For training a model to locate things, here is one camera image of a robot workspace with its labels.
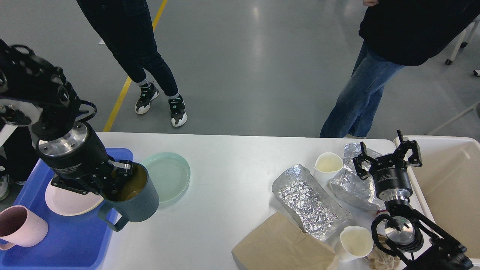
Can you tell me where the mint green plate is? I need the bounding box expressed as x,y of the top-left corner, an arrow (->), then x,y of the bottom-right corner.
141,152 -> 191,204

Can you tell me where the small crumpled foil sheet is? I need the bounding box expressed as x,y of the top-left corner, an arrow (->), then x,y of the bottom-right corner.
330,143 -> 385,212

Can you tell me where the pink plate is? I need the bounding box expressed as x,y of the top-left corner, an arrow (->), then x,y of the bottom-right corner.
45,174 -> 104,216

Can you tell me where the upper white paper cup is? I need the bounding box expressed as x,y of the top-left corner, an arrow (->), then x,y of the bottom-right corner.
313,152 -> 344,188

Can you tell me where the person in blue jeans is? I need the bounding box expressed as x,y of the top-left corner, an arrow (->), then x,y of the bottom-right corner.
319,0 -> 480,138

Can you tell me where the seated person at left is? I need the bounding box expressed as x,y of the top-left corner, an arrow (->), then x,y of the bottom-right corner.
0,127 -> 39,201

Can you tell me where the white office chair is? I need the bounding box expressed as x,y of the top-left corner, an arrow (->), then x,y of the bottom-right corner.
445,16 -> 480,65

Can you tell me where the pink mug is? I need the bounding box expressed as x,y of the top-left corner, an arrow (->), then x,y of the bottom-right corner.
0,205 -> 49,250

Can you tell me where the large crumpled foil sheet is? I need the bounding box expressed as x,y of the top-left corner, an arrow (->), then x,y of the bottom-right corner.
271,164 -> 353,242

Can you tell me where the grey table leg at right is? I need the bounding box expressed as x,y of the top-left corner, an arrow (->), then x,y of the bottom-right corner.
424,101 -> 480,136

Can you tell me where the crumpled beige napkin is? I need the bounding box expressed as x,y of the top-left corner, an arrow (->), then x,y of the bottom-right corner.
367,244 -> 401,270

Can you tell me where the dark teal mug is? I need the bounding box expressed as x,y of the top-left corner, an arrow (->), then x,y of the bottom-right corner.
97,162 -> 159,232

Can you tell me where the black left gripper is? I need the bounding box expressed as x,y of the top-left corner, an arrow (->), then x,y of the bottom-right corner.
36,122 -> 133,198

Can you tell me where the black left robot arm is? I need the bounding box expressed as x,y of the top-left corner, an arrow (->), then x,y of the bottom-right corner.
0,41 -> 133,200

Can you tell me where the brown paper bag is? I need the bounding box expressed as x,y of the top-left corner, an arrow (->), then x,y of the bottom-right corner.
232,212 -> 338,270

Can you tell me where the white paper cup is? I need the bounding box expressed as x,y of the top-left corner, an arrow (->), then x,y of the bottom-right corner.
313,152 -> 344,188
334,226 -> 374,263

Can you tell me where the blue plastic tray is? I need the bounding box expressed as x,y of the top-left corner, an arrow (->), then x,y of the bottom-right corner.
0,160 -> 113,270

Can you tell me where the lower white paper cup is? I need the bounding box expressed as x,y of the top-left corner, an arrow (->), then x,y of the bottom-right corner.
334,226 -> 374,263

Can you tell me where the white plastic bin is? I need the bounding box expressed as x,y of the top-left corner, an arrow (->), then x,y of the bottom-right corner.
403,135 -> 480,270

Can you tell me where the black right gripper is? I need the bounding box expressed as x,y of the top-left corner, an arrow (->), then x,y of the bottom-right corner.
352,130 -> 422,201

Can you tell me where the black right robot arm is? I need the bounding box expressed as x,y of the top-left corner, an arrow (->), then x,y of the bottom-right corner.
352,130 -> 473,270

